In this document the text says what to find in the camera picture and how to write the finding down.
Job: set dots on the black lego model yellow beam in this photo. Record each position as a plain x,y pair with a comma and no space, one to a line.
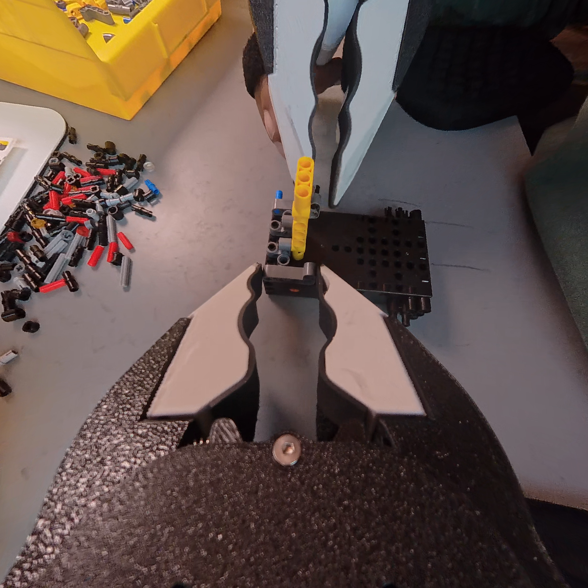
367,248

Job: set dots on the sticker sheet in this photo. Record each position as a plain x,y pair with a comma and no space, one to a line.
5,150

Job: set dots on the white stand base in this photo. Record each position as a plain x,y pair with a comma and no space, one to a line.
28,138

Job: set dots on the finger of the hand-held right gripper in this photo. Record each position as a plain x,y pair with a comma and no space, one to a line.
294,73
377,73

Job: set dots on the person's right hand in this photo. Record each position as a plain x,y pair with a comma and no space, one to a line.
266,106

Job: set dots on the pile of loose lego pieces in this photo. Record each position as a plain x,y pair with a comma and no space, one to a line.
73,220

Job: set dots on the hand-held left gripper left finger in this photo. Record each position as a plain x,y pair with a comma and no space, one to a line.
207,358

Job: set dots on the yellow storage bin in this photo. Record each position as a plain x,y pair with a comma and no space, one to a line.
138,55

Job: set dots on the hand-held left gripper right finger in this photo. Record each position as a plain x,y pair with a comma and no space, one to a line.
367,358

